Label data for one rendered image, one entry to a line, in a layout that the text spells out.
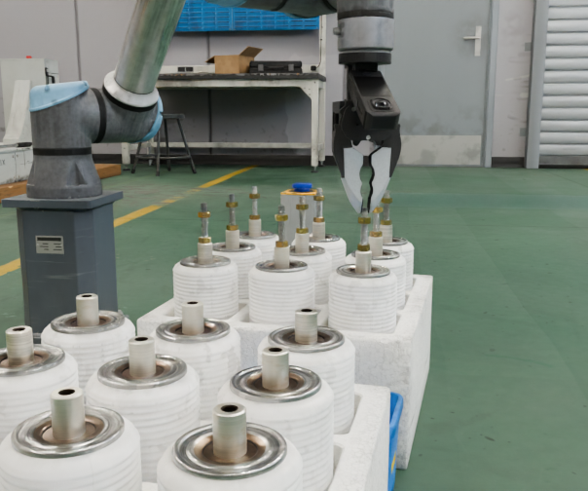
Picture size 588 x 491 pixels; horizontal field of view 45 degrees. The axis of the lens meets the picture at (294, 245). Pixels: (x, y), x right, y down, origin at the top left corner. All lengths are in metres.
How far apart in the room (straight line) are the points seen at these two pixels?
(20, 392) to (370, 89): 0.55
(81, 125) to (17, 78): 3.40
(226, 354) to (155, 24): 0.85
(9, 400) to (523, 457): 0.70
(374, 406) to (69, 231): 0.89
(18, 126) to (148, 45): 3.33
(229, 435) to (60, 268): 1.06
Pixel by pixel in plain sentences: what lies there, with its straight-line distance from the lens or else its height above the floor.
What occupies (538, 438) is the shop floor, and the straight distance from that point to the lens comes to 1.13.
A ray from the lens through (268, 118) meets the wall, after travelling 6.33.
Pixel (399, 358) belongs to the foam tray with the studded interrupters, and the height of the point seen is 0.16.
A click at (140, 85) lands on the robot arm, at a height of 0.52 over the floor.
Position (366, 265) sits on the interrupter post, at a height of 0.26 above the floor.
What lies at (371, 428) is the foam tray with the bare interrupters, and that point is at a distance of 0.68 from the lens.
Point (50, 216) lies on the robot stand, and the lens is 1.48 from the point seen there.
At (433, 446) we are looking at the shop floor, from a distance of 1.06.
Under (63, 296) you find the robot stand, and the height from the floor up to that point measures 0.10.
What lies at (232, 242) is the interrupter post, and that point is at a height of 0.26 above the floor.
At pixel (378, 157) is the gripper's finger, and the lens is 0.96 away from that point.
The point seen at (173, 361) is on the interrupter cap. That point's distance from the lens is 0.64.
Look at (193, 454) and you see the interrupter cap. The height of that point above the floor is 0.25.
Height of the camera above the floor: 0.47
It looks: 11 degrees down
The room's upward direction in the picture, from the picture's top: straight up
